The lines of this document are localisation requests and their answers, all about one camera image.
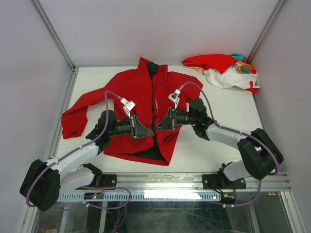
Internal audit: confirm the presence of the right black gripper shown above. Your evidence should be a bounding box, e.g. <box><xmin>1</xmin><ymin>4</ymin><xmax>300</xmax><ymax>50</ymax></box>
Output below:
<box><xmin>154</xmin><ymin>106</ymin><xmax>197</xmax><ymax>131</ymax></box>

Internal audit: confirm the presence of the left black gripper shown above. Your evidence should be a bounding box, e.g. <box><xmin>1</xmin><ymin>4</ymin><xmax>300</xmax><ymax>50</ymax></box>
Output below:
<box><xmin>108</xmin><ymin>115</ymin><xmax>153</xmax><ymax>139</ymax></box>

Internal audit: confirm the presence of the red zip jacket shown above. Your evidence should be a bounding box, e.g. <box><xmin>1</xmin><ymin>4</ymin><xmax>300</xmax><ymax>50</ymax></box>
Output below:
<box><xmin>61</xmin><ymin>58</ymin><xmax>203</xmax><ymax>166</ymax></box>

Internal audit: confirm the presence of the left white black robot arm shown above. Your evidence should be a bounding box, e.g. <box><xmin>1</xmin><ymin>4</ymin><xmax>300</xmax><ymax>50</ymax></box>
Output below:
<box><xmin>19</xmin><ymin>110</ymin><xmax>153</xmax><ymax>211</ymax></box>

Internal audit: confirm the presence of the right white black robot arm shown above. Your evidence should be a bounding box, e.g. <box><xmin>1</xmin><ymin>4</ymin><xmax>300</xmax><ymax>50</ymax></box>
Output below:
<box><xmin>155</xmin><ymin>99</ymin><xmax>284</xmax><ymax>189</ymax></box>

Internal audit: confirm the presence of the red white printed garment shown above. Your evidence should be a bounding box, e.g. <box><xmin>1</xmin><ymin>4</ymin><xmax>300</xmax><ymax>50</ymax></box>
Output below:
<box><xmin>182</xmin><ymin>54</ymin><xmax>260</xmax><ymax>94</ymax></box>

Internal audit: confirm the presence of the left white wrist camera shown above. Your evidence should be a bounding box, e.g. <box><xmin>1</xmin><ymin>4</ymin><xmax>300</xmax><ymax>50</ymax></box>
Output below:
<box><xmin>120</xmin><ymin>98</ymin><xmax>136</xmax><ymax>118</ymax></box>

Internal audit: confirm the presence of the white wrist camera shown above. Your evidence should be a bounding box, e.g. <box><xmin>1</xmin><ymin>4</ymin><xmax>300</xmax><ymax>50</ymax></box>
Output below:
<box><xmin>120</xmin><ymin>98</ymin><xmax>136</xmax><ymax>118</ymax></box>
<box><xmin>168</xmin><ymin>89</ymin><xmax>181</xmax><ymax>109</ymax></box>

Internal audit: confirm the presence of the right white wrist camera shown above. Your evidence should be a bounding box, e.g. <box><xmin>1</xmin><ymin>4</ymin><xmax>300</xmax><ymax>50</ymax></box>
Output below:
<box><xmin>168</xmin><ymin>89</ymin><xmax>181</xmax><ymax>109</ymax></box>

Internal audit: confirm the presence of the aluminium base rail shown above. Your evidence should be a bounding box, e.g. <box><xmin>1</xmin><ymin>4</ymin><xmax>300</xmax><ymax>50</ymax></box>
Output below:
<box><xmin>57</xmin><ymin>171</ymin><xmax>291</xmax><ymax>194</ymax></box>

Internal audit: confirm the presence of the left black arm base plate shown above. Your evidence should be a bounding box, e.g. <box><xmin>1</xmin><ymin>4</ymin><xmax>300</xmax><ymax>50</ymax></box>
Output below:
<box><xmin>77</xmin><ymin>174</ymin><xmax>117</xmax><ymax>190</ymax></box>

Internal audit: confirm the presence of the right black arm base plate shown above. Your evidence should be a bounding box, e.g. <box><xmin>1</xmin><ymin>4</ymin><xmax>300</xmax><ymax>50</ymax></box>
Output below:
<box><xmin>202</xmin><ymin>174</ymin><xmax>246</xmax><ymax>190</ymax></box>

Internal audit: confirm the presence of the slotted grey cable duct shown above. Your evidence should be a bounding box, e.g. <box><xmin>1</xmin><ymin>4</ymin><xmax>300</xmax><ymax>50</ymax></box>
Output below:
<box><xmin>57</xmin><ymin>190</ymin><xmax>221</xmax><ymax>202</ymax></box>

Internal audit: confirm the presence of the right aluminium corner post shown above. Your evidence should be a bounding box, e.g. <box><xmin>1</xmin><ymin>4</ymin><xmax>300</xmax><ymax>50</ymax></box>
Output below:
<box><xmin>246</xmin><ymin>0</ymin><xmax>287</xmax><ymax>64</ymax></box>

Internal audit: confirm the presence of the aluminium corner post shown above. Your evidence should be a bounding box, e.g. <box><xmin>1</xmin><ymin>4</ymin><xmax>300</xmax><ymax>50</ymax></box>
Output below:
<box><xmin>30</xmin><ymin>0</ymin><xmax>75</xmax><ymax>71</ymax></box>
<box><xmin>246</xmin><ymin>0</ymin><xmax>287</xmax><ymax>64</ymax></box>

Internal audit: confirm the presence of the left aluminium corner post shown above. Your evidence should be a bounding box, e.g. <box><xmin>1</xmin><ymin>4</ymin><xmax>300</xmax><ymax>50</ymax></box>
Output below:
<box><xmin>30</xmin><ymin>0</ymin><xmax>75</xmax><ymax>71</ymax></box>

